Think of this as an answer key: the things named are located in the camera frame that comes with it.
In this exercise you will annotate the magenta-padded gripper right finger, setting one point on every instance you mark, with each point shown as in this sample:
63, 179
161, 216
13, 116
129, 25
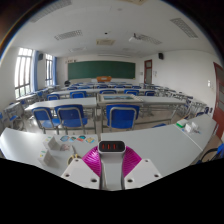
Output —
143, 172

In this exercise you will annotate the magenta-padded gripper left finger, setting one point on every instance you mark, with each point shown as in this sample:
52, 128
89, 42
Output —
78, 172

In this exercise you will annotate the small crumpled wrapper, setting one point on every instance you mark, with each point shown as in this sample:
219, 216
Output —
65, 147

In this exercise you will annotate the small colourful card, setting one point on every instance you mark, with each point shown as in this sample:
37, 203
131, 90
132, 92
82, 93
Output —
81, 138
73, 138
64, 138
90, 140

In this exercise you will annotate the small white carton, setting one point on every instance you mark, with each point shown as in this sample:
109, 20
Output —
50, 143

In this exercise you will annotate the green and white box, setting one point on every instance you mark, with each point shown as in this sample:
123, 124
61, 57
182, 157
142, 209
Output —
181, 123

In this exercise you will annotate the small white box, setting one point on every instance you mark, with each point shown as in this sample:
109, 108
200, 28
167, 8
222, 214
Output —
192, 127

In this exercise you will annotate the group of blue classroom chairs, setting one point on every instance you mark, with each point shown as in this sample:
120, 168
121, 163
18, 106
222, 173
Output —
78, 95

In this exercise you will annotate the shallow rectangular tray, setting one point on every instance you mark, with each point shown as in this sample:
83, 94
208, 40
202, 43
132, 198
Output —
118, 97

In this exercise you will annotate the black office chair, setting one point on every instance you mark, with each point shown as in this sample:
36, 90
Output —
67, 83

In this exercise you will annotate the orange lectern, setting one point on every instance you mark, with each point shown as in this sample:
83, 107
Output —
104, 79

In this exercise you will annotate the brown door with window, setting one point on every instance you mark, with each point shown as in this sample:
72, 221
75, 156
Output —
148, 72

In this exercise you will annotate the blue curtain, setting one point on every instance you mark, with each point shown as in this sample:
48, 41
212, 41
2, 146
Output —
54, 70
35, 70

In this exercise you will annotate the green chalkboard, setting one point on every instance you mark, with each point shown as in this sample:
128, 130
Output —
100, 70

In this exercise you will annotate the red-brown door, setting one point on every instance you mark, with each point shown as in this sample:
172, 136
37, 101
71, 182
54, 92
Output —
219, 100

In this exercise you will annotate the narrow multi-pane window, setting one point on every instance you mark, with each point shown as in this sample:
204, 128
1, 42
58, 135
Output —
49, 70

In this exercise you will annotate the large multi-pane window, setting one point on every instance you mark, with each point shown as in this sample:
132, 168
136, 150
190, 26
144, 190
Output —
23, 71

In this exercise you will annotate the ceiling air conditioner unit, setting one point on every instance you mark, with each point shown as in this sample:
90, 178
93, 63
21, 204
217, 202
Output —
105, 42

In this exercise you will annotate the ceiling projector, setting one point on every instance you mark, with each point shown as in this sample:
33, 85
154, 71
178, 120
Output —
134, 37

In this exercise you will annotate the group of ceiling light panels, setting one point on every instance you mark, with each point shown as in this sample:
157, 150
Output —
68, 34

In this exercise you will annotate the blue chair with metal frame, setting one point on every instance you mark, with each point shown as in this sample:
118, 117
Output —
122, 116
42, 116
220, 150
71, 116

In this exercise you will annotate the black wall speaker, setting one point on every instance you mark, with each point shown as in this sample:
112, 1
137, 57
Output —
160, 56
40, 56

